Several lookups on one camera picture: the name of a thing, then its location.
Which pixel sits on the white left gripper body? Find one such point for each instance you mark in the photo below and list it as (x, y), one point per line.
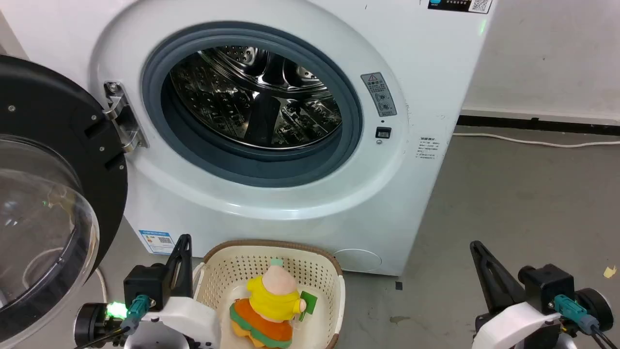
(189, 317)

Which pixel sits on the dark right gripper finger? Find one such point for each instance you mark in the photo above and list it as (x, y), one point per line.
(487, 286)
(506, 286)

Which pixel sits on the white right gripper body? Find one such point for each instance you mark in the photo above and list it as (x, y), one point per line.
(518, 325)

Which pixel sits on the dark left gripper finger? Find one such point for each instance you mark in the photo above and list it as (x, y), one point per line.
(187, 266)
(174, 261)

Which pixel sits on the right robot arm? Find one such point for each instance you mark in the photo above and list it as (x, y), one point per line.
(596, 308)

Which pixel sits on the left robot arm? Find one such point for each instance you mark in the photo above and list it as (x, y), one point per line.
(89, 322)

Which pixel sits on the white front-load washing machine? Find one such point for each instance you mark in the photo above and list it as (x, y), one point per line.
(416, 72)

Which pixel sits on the blue energy label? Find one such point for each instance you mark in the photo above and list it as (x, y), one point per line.
(157, 241)

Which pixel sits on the cream perforated laundry basket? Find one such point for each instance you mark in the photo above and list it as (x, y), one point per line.
(227, 271)

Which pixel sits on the yellow orange plush doll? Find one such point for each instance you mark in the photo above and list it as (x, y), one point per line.
(271, 305)

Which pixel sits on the yellow paper scrap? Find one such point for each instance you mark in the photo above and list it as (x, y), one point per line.
(610, 272)

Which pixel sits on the grey rubber door gasket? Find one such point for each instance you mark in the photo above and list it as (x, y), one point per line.
(203, 157)

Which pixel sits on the chrome door hinge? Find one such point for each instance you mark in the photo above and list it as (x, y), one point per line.
(122, 118)

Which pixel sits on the black round glass washer door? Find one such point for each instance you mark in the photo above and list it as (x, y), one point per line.
(58, 145)

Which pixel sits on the black baseboard strip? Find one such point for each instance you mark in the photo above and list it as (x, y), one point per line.
(537, 124)

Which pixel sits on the stainless steel washer drum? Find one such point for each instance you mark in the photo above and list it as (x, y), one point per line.
(252, 97)

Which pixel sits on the grey warning label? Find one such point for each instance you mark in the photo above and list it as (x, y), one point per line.
(379, 94)

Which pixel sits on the black QR code label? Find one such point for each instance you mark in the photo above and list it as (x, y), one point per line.
(457, 5)

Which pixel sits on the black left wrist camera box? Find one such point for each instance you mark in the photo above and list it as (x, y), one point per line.
(145, 283)

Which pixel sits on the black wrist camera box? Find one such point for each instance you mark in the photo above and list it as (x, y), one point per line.
(145, 283)
(550, 286)

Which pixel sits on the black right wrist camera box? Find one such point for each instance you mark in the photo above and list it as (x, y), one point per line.
(550, 286)

